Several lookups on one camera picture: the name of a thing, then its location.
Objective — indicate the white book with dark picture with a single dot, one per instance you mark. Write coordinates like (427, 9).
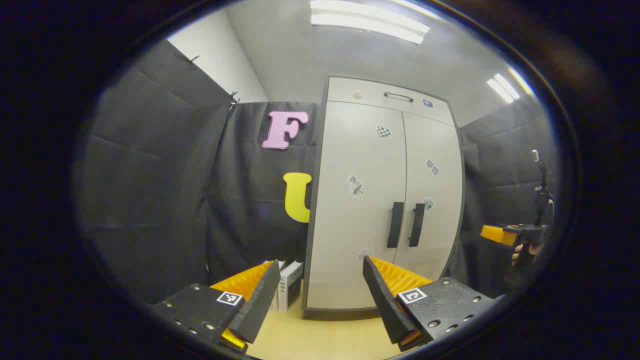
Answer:
(292, 280)

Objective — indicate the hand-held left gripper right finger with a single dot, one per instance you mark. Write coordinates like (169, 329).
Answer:
(382, 300)

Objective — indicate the black backdrop cloth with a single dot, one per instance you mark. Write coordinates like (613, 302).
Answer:
(165, 190)

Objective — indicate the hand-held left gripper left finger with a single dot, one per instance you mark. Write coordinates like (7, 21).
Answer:
(260, 305)

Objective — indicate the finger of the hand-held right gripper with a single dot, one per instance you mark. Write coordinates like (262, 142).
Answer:
(495, 234)

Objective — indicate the beige book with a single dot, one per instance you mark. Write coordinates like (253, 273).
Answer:
(275, 305)

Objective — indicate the small ceiling light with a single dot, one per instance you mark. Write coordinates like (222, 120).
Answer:
(502, 89)

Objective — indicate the white double-door shoe cabinet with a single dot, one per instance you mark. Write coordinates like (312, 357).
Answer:
(340, 90)

